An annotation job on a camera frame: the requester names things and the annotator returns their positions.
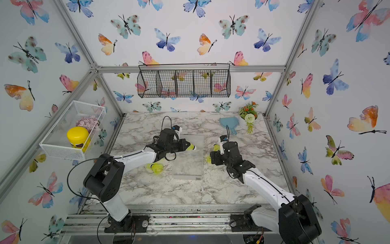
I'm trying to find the light blue dustpan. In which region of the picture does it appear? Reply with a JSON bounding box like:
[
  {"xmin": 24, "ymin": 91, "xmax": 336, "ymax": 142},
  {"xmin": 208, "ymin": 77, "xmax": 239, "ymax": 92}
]
[{"xmin": 219, "ymin": 117, "xmax": 239, "ymax": 135}]

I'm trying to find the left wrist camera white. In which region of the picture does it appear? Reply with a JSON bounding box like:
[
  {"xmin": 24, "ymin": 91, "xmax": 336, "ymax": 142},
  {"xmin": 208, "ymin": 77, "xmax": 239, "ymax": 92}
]
[{"xmin": 172, "ymin": 125, "xmax": 183, "ymax": 140}]

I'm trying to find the yellow lidded jar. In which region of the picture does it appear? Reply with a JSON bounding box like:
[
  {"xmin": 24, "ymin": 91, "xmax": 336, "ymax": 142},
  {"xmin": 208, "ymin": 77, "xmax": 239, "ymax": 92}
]
[{"xmin": 67, "ymin": 127, "xmax": 91, "ymax": 153}]

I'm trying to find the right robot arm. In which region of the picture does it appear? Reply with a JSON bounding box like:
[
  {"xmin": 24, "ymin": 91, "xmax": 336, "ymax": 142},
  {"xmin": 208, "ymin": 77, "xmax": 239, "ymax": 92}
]
[{"xmin": 210, "ymin": 141, "xmax": 322, "ymax": 244}]

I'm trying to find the white mesh wall basket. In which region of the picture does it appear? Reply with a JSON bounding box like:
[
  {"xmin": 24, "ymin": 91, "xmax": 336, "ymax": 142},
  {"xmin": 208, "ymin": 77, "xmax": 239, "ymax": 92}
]
[{"xmin": 40, "ymin": 100, "xmax": 106, "ymax": 161}]

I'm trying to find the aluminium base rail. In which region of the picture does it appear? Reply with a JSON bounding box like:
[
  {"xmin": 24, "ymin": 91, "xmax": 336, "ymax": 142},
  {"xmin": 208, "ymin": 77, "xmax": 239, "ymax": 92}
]
[{"xmin": 61, "ymin": 204, "xmax": 274, "ymax": 236}]

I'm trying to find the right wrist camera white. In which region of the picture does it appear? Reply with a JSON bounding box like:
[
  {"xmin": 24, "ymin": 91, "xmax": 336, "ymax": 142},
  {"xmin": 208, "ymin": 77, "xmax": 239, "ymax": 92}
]
[{"xmin": 219, "ymin": 135, "xmax": 229, "ymax": 155}]

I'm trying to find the pink flower ball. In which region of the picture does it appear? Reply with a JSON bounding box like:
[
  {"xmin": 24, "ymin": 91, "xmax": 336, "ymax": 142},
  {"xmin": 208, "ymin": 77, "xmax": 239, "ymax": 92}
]
[{"xmin": 76, "ymin": 115, "xmax": 101, "ymax": 133}]

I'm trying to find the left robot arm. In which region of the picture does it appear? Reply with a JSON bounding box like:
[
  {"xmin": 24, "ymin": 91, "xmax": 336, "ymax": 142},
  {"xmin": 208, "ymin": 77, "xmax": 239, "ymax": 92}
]
[{"xmin": 83, "ymin": 125, "xmax": 191, "ymax": 223}]

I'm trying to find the translucent plastic storage box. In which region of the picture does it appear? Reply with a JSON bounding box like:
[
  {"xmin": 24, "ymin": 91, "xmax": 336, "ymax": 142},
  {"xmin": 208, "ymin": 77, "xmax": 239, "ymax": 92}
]
[{"xmin": 172, "ymin": 134, "xmax": 204, "ymax": 181}]

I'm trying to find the white potted artificial plant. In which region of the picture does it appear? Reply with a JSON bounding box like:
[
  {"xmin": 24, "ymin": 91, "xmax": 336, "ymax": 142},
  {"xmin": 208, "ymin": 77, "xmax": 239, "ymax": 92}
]
[{"xmin": 239, "ymin": 102, "xmax": 258, "ymax": 134}]

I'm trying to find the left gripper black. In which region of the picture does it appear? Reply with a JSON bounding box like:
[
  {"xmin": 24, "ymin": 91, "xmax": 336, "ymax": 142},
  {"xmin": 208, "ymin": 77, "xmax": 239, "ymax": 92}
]
[{"xmin": 165, "ymin": 139, "xmax": 191, "ymax": 155}]

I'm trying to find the black wire wall basket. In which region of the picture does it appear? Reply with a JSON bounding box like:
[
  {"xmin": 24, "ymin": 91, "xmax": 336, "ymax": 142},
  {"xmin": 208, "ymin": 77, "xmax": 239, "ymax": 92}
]
[{"xmin": 136, "ymin": 63, "xmax": 231, "ymax": 100}]

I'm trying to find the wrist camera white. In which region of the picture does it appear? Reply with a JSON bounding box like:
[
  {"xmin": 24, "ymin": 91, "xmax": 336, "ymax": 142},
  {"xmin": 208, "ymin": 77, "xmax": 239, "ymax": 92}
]
[
  {"xmin": 219, "ymin": 135, "xmax": 229, "ymax": 155},
  {"xmin": 172, "ymin": 125, "xmax": 183, "ymax": 140}
]

